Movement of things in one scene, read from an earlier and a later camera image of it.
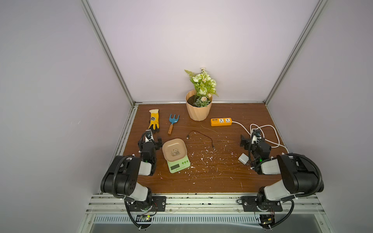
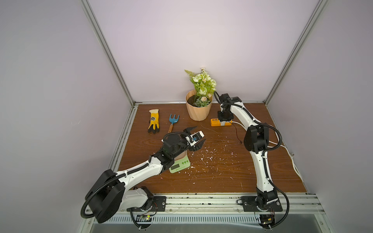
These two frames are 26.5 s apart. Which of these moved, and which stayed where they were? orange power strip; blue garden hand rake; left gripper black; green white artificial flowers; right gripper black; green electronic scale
Moved: left gripper black; right gripper black
Stayed: green electronic scale; blue garden hand rake; orange power strip; green white artificial flowers
